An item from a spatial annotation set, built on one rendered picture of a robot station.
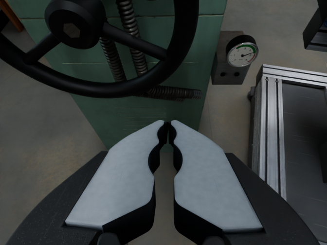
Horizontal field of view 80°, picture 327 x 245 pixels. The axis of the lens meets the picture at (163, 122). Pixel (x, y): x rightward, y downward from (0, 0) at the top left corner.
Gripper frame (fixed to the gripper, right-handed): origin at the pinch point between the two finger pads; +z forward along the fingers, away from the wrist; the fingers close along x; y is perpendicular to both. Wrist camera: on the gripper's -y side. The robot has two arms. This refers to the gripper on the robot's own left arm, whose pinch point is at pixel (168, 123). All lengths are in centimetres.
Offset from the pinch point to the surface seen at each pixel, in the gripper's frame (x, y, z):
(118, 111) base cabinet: -19, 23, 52
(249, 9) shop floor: 65, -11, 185
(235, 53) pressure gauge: 13.1, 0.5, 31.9
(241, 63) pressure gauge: 15.3, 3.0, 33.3
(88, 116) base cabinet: -32, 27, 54
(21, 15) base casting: -32.0, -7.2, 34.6
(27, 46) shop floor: -112, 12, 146
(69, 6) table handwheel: -10.5, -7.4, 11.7
